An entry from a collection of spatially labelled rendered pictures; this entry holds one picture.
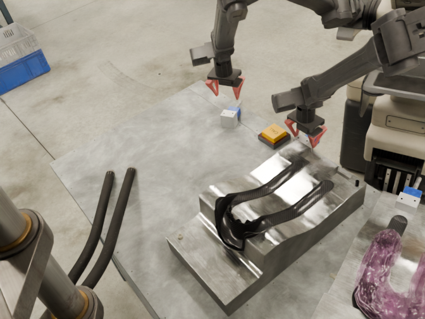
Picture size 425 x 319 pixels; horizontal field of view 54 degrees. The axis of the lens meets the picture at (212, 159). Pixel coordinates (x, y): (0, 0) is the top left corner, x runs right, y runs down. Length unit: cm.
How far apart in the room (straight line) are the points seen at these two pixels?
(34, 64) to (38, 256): 335
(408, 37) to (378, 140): 68
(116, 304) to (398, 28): 171
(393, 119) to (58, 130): 240
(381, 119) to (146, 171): 80
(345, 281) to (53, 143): 246
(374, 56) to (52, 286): 73
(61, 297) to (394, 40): 76
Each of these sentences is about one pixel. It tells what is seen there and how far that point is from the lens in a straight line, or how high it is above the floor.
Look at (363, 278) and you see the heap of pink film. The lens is 101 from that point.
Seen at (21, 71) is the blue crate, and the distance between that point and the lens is 394.
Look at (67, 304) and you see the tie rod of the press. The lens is 84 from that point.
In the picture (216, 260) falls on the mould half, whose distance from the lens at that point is 107.
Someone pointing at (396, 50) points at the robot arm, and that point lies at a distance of 84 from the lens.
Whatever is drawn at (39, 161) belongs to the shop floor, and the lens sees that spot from 303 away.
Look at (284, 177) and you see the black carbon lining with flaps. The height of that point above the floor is 88.
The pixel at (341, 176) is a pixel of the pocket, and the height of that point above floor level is 86.
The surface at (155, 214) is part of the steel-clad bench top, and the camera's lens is 128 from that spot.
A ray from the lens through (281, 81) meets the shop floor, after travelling 314.
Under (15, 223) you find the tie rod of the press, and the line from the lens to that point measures 68.
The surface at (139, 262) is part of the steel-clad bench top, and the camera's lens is 120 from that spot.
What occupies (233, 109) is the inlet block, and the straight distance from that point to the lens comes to 152.
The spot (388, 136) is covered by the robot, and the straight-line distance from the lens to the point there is 147.
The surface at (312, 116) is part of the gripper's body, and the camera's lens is 128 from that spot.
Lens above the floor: 176
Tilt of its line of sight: 43 degrees down
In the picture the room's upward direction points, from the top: 11 degrees counter-clockwise
